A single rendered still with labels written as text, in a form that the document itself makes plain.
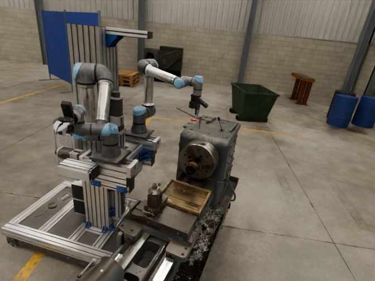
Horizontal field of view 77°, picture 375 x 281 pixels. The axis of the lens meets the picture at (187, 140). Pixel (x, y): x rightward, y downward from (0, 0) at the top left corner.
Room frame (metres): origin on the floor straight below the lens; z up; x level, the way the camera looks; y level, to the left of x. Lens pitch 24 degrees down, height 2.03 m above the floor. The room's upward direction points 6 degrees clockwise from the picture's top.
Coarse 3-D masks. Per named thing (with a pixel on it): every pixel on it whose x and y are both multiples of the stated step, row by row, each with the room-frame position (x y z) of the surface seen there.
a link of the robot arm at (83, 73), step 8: (80, 64) 1.52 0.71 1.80; (88, 64) 1.53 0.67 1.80; (96, 64) 1.55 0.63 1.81; (80, 72) 1.49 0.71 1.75; (88, 72) 1.50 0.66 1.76; (80, 80) 1.49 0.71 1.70; (88, 80) 1.50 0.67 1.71; (96, 80) 1.52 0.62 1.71; (80, 88) 1.52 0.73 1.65; (88, 88) 1.52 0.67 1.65; (80, 96) 1.53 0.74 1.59; (88, 96) 1.51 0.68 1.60; (88, 104) 1.51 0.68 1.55; (88, 112) 1.51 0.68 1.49; (88, 120) 1.51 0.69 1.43; (88, 136) 1.49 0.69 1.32; (96, 136) 1.50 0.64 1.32
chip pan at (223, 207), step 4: (232, 184) 2.28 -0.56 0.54; (236, 184) 2.29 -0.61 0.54; (228, 188) 2.19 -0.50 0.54; (228, 192) 2.12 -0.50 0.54; (232, 192) 2.12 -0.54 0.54; (228, 196) 2.05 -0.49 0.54; (224, 200) 1.97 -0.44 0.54; (228, 200) 1.98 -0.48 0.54; (224, 204) 1.91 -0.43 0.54; (220, 208) 1.85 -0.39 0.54; (224, 208) 1.85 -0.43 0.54; (220, 212) 1.78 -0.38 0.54; (224, 212) 1.79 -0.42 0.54; (220, 224) 1.63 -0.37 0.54; (200, 276) 1.11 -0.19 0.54
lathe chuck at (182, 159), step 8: (192, 144) 1.75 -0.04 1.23; (200, 144) 1.74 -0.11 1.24; (208, 144) 1.78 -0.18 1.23; (184, 152) 1.76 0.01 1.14; (200, 152) 1.72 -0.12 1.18; (208, 152) 1.70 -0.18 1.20; (184, 160) 1.76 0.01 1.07; (208, 160) 1.69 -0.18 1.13; (216, 160) 1.72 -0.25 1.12; (184, 168) 1.76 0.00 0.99; (192, 176) 1.73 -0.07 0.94; (200, 176) 1.71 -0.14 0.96; (208, 176) 1.69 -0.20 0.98
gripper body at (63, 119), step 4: (64, 116) 1.13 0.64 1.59; (76, 116) 1.19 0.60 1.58; (60, 120) 1.08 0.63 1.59; (64, 120) 1.08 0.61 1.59; (68, 120) 1.09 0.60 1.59; (72, 120) 1.10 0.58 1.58; (76, 120) 1.19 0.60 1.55; (68, 128) 1.08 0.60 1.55; (72, 128) 1.12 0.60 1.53; (60, 132) 1.08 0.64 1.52; (68, 132) 1.08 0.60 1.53; (72, 132) 1.13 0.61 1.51
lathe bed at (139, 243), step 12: (180, 180) 1.78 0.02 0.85; (192, 180) 1.82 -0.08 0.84; (204, 180) 1.83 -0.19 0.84; (216, 180) 1.82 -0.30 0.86; (144, 240) 1.07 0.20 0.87; (156, 240) 1.10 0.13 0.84; (120, 252) 0.97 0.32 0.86; (132, 252) 0.97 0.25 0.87; (144, 252) 1.07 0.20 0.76; (156, 252) 1.08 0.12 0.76; (132, 264) 0.92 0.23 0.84; (144, 264) 0.99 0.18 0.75; (156, 264) 0.93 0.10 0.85; (168, 264) 0.92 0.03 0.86; (132, 276) 0.86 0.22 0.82; (144, 276) 0.85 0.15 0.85; (156, 276) 0.84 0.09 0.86; (168, 276) 0.96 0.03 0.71
